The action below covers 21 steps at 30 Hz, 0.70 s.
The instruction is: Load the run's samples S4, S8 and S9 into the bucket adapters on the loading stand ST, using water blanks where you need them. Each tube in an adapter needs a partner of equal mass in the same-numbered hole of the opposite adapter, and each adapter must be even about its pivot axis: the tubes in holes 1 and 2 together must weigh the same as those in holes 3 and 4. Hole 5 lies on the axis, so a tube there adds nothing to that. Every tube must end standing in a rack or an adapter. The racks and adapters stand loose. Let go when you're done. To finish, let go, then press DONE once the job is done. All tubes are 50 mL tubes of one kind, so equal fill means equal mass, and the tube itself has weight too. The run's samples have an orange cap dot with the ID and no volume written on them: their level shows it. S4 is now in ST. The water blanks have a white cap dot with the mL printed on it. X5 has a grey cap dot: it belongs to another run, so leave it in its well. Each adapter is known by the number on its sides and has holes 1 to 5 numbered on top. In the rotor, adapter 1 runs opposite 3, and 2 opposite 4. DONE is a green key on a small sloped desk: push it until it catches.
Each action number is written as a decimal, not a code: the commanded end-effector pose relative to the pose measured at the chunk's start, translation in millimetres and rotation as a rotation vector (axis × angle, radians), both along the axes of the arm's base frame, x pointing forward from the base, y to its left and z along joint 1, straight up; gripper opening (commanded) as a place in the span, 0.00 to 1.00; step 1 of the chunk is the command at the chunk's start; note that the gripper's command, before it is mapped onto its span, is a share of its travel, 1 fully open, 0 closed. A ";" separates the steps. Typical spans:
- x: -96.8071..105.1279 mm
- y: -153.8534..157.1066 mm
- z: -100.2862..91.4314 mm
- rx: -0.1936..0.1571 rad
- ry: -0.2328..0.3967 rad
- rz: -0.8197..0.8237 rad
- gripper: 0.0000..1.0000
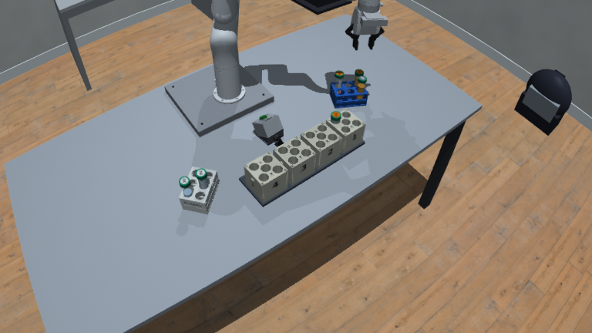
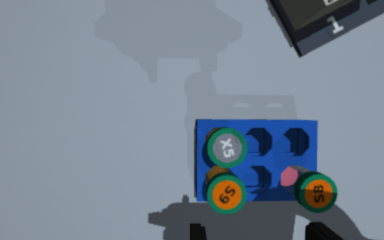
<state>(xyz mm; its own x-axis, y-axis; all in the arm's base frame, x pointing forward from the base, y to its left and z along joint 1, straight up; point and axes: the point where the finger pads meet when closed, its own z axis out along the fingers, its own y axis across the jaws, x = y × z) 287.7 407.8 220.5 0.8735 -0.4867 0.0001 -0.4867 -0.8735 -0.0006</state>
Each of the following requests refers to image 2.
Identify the blue tube rack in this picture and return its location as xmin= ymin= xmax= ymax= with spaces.
xmin=196 ymin=119 xmax=318 ymax=201

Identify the green-capped sample tube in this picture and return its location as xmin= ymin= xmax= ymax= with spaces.
xmin=281 ymin=165 xmax=338 ymax=213

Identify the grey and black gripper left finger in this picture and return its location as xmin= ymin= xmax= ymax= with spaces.
xmin=190 ymin=223 xmax=207 ymax=240

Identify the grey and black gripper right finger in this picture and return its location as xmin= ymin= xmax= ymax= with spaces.
xmin=305 ymin=222 xmax=344 ymax=240

